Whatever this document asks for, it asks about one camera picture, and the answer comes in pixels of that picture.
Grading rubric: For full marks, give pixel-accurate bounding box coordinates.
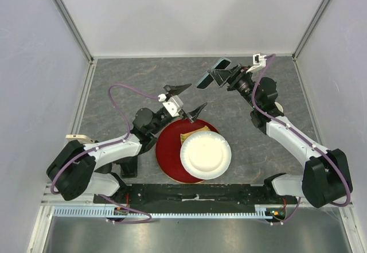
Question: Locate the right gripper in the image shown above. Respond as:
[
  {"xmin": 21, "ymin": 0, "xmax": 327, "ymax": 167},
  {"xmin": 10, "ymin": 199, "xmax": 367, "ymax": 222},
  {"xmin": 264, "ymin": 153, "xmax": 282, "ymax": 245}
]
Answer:
[{"xmin": 209, "ymin": 63, "xmax": 260, "ymax": 110}]

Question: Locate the black smartphone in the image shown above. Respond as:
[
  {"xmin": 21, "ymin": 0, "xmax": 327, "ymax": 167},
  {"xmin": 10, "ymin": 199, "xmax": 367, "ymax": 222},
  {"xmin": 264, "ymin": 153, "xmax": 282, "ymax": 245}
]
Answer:
[{"xmin": 196, "ymin": 57, "xmax": 231, "ymax": 89}]

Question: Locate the black folding phone stand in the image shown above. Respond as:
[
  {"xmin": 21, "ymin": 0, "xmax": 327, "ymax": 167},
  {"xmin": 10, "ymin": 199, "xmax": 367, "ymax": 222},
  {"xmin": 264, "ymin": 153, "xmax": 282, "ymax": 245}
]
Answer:
[{"xmin": 114, "ymin": 155, "xmax": 138, "ymax": 178}]

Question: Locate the pink case smartphone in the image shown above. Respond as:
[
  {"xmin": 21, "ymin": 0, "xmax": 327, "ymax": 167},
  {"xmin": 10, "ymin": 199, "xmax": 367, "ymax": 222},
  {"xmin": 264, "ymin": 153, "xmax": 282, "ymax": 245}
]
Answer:
[{"xmin": 65, "ymin": 134, "xmax": 96, "ymax": 144}]

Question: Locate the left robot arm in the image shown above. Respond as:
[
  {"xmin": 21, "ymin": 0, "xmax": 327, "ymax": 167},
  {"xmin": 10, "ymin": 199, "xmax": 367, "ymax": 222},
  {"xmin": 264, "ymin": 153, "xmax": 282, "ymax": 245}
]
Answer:
[{"xmin": 46, "ymin": 84, "xmax": 206, "ymax": 203}]

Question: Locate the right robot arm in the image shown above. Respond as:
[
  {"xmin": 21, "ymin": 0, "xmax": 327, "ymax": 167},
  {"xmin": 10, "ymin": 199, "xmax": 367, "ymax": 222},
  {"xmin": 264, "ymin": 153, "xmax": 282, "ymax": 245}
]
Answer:
[{"xmin": 208, "ymin": 61, "xmax": 353, "ymax": 208}]

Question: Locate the yellow sponge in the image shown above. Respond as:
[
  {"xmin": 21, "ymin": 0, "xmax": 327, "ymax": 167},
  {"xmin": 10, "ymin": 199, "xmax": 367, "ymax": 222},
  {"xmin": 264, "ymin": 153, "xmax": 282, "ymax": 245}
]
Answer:
[{"xmin": 180, "ymin": 126, "xmax": 210, "ymax": 145}]

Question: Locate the red round plate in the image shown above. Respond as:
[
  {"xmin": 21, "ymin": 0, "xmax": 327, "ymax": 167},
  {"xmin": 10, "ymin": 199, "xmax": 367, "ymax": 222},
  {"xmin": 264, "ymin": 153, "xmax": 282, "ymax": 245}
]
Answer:
[{"xmin": 155, "ymin": 119, "xmax": 218, "ymax": 184}]

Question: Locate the white paper plate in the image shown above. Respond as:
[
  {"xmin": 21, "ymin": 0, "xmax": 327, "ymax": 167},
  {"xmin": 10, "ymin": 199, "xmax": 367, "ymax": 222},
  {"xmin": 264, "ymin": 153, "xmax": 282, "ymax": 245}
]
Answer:
[{"xmin": 180, "ymin": 131, "xmax": 232, "ymax": 180}]

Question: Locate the blue white paper cup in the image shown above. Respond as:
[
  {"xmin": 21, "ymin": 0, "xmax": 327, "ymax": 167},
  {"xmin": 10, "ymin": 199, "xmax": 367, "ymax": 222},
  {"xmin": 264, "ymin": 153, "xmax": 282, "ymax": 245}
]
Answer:
[{"xmin": 274, "ymin": 102, "xmax": 284, "ymax": 117}]

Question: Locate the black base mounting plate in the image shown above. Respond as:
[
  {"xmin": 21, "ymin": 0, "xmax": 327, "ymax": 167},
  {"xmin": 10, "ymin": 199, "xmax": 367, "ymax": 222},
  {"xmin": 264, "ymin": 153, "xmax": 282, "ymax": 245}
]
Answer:
[{"xmin": 110, "ymin": 184, "xmax": 297, "ymax": 213}]

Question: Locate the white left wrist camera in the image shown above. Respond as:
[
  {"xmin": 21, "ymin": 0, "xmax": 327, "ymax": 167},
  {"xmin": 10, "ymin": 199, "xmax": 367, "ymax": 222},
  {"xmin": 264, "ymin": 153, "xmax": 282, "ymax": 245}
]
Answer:
[{"xmin": 158, "ymin": 94, "xmax": 184, "ymax": 117}]

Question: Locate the grey slotted cable duct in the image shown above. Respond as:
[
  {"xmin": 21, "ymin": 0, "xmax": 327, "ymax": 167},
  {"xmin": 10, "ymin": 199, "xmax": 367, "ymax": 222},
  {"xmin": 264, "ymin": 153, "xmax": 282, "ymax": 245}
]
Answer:
[{"xmin": 52, "ymin": 205, "xmax": 273, "ymax": 220}]

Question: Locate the right aluminium frame post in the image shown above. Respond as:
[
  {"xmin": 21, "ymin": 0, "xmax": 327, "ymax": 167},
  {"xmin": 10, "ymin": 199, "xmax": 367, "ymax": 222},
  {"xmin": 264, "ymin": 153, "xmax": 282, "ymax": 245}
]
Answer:
[{"xmin": 292, "ymin": 0, "xmax": 332, "ymax": 62}]

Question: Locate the aluminium frame post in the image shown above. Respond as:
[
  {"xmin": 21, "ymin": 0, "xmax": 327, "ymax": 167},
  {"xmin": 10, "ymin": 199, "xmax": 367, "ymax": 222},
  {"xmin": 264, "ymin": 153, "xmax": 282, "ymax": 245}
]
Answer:
[
  {"xmin": 52, "ymin": 0, "xmax": 94, "ymax": 64},
  {"xmin": 292, "ymin": 0, "xmax": 332, "ymax": 62}
]

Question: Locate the left aluminium frame post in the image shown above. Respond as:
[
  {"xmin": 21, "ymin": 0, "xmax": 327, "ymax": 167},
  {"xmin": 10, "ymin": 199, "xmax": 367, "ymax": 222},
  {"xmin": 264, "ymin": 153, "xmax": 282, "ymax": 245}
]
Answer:
[{"xmin": 52, "ymin": 0, "xmax": 94, "ymax": 64}]

